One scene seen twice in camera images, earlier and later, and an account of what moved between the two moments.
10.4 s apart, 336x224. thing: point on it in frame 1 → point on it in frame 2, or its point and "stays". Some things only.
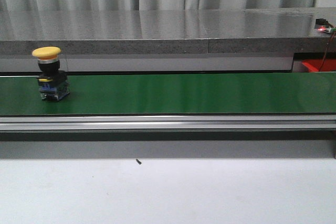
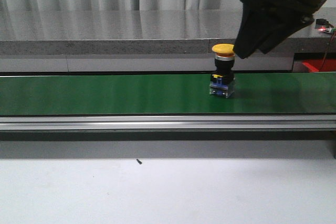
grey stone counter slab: (165, 31) stays
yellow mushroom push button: (53, 83) → (222, 81)
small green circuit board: (323, 24) stays
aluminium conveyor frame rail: (167, 122) stays
